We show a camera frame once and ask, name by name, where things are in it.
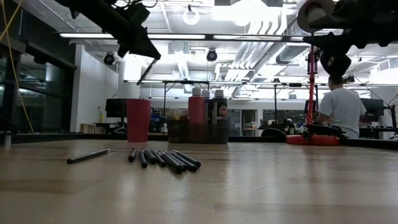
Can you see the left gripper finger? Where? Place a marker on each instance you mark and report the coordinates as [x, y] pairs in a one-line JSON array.
[[147, 39], [138, 48]]

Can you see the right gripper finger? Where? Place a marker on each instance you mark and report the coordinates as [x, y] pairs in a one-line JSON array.
[[326, 41], [329, 22]]

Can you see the large coral red paint bottle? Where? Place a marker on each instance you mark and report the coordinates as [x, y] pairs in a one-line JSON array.
[[196, 109]]

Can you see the large dark grey paint bottle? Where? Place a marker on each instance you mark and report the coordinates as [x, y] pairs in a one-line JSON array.
[[219, 107]]

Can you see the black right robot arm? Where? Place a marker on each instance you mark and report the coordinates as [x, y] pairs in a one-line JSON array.
[[388, 21]]

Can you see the black ceiling spotlight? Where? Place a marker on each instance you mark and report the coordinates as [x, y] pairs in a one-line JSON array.
[[109, 58], [211, 55]]

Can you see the black bar with light strips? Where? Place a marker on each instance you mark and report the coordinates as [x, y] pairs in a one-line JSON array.
[[186, 36]]

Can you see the red desk lamp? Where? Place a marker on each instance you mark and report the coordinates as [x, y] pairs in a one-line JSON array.
[[311, 93]]

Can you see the black monitor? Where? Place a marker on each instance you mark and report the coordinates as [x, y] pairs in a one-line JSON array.
[[115, 107], [373, 107]]

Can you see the person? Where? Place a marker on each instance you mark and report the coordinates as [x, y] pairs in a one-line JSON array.
[[342, 109]]

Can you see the red plastic cup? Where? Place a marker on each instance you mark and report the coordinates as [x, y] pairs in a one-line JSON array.
[[138, 121]]

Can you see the stack of wooden blocks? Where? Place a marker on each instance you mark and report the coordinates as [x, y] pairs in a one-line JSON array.
[[90, 128]]

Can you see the grey translucent plastic bin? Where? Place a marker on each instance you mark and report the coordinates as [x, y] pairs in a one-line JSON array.
[[217, 133]]

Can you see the black aluminium table frame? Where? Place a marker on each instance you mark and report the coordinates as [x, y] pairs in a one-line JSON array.
[[62, 137]]

